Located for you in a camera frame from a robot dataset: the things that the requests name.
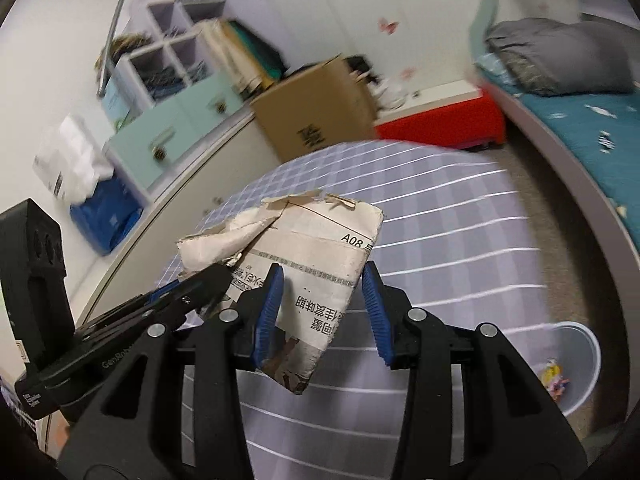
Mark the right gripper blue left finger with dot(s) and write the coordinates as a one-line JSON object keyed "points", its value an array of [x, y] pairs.
{"points": [[269, 301]]}

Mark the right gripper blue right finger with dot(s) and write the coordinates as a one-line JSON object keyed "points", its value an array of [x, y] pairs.
{"points": [[374, 299]]}

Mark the white brown paper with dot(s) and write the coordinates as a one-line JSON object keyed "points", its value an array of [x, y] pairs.
{"points": [[321, 241]]}

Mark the person's left hand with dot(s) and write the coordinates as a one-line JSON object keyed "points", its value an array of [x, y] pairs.
{"points": [[59, 431]]}

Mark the grey checkered tablecloth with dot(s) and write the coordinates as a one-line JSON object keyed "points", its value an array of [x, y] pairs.
{"points": [[454, 238]]}

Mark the blue shopping bag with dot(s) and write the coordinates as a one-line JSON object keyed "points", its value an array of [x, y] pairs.
{"points": [[106, 218]]}

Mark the white paper shopping bag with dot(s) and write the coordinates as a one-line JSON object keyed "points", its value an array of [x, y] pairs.
{"points": [[69, 163]]}

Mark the teal drawer cabinet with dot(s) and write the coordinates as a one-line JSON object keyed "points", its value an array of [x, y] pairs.
{"points": [[154, 142]]}

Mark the brown cardboard box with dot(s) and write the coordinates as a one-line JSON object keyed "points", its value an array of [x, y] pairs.
{"points": [[321, 106]]}

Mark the red storage bench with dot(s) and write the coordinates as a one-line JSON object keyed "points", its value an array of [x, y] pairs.
{"points": [[466, 124]]}

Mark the light blue plastic basin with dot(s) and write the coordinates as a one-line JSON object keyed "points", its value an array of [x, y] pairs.
{"points": [[566, 357]]}

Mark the hanging clothes in wardrobe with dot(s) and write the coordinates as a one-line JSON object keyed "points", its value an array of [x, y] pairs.
{"points": [[253, 65]]}

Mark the purple open shelf unit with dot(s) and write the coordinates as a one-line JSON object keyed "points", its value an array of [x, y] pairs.
{"points": [[159, 57]]}

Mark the teal bed mattress cover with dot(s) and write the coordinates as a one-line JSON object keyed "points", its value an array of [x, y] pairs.
{"points": [[600, 129]]}

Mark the grey folded duvet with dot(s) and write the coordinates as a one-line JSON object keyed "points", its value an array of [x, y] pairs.
{"points": [[550, 58]]}

